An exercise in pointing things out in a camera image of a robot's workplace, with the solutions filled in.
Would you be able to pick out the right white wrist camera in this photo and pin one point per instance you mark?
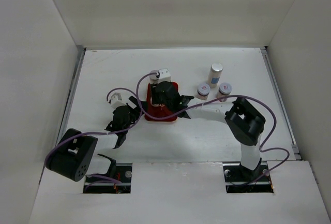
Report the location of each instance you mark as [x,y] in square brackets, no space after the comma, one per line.
[163,75]

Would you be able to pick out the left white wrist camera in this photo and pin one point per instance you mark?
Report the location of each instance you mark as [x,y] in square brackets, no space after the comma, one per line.
[116,101]

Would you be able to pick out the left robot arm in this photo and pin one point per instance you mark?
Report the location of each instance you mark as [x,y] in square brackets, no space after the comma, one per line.
[73,154]

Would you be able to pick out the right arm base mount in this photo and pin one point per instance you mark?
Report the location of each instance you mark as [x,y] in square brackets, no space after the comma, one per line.
[239,179]

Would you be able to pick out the tall bottle grey cap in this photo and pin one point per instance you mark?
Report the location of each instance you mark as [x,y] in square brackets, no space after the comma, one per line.
[154,77]

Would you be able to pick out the tall bottle silver cap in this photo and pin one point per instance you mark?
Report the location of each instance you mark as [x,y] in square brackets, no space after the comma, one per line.
[214,74]

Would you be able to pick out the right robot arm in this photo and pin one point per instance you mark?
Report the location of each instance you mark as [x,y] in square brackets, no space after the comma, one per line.
[244,120]

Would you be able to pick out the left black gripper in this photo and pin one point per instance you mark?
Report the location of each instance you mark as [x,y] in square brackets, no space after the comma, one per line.
[135,102]

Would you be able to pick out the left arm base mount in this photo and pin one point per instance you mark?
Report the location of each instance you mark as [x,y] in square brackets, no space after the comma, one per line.
[105,175]

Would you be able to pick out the red lacquer tray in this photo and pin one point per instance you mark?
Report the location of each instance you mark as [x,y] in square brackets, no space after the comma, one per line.
[160,111]

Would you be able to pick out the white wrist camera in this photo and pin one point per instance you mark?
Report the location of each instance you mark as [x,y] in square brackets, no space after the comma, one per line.
[163,75]
[116,101]

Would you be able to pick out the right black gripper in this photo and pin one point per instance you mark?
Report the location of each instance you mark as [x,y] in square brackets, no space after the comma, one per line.
[155,94]

